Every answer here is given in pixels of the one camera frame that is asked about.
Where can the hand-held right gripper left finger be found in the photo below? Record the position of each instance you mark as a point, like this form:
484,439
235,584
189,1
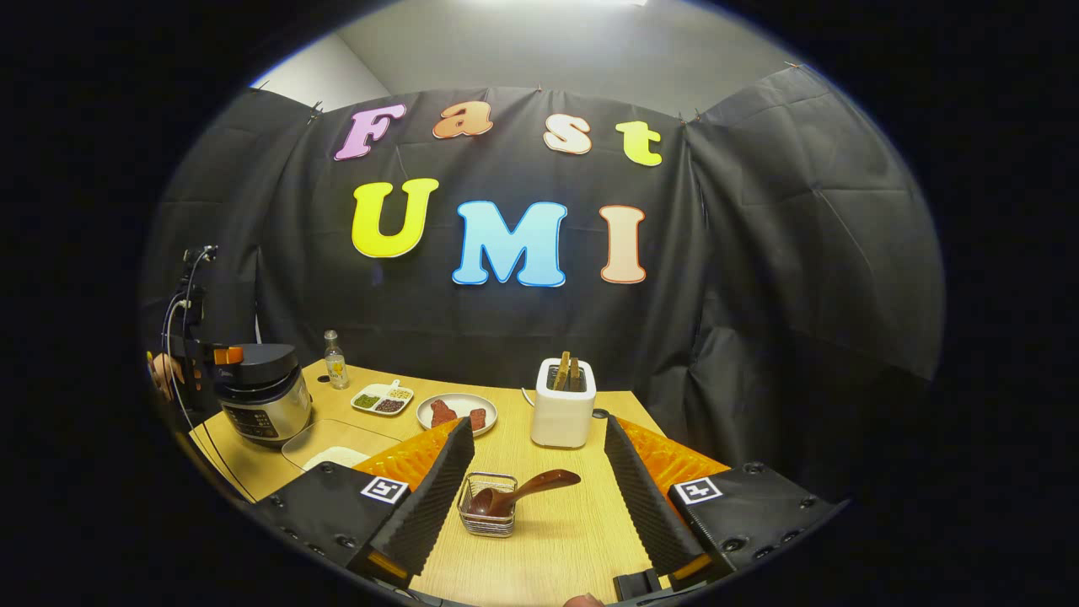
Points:
438,506

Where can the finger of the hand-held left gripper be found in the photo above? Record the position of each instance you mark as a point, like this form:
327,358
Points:
229,355

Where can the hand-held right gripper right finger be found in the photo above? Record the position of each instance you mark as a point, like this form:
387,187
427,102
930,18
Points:
645,506

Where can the silver black rice cooker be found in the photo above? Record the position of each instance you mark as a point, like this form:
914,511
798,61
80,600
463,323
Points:
270,405

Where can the brown wooden spoon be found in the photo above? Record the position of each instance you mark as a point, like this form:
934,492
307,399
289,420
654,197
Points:
539,483

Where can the clear rice container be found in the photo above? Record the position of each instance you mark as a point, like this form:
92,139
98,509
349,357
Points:
337,432

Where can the red meat piece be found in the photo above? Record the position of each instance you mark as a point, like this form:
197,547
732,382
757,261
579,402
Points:
478,419
442,414

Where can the white round plate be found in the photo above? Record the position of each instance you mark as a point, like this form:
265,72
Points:
459,400

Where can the small glass bottle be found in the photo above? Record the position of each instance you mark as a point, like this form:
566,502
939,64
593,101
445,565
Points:
336,367

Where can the white toaster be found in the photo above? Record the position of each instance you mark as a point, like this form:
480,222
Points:
563,421

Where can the white divided bean dish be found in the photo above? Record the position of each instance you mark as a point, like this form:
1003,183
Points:
381,399

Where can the brown toast slice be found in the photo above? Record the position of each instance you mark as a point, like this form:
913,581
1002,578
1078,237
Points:
562,371

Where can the black backdrop cloth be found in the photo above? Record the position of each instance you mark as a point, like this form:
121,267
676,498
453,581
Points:
759,253

